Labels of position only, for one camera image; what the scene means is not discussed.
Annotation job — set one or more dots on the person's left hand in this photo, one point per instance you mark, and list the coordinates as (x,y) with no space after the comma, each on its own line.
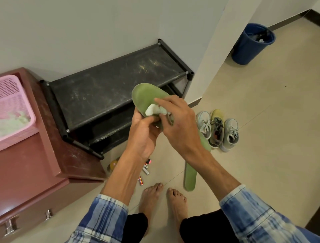
(142,140)

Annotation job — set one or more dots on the person's right hand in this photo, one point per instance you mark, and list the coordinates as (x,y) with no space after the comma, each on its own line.
(182,125)

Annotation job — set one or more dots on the person's left thumb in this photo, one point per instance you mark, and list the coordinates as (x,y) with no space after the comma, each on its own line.
(140,117)

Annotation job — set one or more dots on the person's right thumb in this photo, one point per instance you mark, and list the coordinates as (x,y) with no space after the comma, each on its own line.
(167,121)

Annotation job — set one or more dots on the white cloth wad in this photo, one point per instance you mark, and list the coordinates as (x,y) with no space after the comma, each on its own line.
(152,109)

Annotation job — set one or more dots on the green shoe insole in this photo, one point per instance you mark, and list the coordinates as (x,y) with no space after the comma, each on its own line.
(190,180)
(145,94)

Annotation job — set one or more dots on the person's left forearm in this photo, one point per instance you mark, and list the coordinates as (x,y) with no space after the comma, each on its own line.
(125,177)

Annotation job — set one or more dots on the person's right forearm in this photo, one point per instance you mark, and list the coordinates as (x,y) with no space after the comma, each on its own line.
(215,170)

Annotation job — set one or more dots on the grey laced sneaker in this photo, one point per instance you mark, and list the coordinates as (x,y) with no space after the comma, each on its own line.
(230,136)
(203,122)

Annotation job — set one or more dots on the black shoe rack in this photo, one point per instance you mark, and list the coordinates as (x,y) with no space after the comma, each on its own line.
(105,85)

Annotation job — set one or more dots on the yellow-green laced sneaker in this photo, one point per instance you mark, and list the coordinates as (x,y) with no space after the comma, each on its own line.
(216,130)

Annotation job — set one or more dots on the silver battery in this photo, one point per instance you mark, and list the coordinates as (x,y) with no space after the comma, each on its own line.
(146,170)

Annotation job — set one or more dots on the orange ball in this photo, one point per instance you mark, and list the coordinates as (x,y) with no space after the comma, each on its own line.
(114,164)

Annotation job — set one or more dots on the red gold battery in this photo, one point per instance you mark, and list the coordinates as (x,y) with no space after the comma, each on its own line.
(141,181)

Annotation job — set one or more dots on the person's left foot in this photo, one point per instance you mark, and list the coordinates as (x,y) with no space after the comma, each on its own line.
(150,202)

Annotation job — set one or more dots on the person's foot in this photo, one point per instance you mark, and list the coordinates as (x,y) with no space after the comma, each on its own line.
(178,207)
(150,202)

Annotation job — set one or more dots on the person's right foot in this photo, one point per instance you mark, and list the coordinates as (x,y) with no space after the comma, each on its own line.
(178,207)

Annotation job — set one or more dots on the blue plastic waste bin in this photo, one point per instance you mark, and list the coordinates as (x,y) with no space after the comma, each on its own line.
(246,51)

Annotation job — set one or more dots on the black trousers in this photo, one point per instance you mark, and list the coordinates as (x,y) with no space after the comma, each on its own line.
(207,230)

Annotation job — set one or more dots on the maroon wooden cabinet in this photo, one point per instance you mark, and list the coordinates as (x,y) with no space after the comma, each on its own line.
(32,165)

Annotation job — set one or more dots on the blue plaid shirt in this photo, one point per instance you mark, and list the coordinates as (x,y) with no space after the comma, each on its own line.
(250,215)

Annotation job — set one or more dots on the rubbish in bin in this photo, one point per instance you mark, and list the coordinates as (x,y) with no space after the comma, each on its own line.
(260,36)

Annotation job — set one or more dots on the pink plastic mesh basket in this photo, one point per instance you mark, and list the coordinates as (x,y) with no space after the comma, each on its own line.
(12,100)

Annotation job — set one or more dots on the white fluffy cloth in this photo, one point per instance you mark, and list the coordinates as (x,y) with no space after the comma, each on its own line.
(11,125)

